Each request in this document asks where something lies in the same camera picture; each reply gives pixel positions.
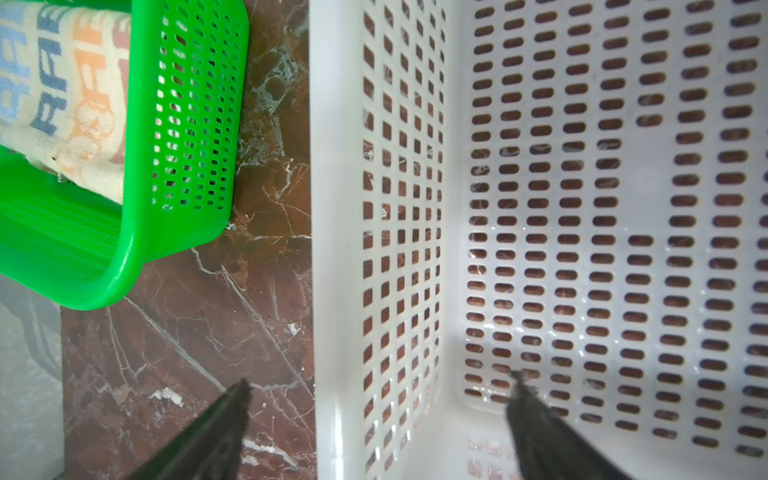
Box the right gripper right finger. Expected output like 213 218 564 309
505 371 630 480

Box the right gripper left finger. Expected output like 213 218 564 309
129 379 252 480

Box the white plastic basket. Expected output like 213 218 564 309
309 1 767 479

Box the green plastic basket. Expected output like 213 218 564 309
1 1 249 310

